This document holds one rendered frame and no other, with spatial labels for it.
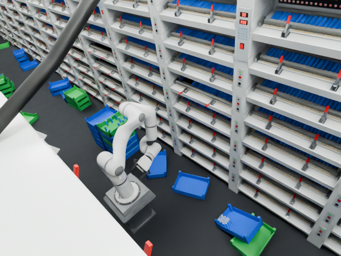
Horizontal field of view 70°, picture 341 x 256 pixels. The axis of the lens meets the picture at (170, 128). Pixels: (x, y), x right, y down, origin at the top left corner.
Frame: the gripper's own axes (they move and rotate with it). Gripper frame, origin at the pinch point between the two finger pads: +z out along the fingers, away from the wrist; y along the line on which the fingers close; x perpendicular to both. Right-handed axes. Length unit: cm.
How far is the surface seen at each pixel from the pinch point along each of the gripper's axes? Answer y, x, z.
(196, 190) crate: -58, -16, -38
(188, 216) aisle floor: -61, -16, -12
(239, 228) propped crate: -87, 19, -13
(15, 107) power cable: 44, 119, 76
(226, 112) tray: -13, 62, -45
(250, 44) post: 13, 108, -37
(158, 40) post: 56, 51, -63
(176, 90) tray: 20, 32, -62
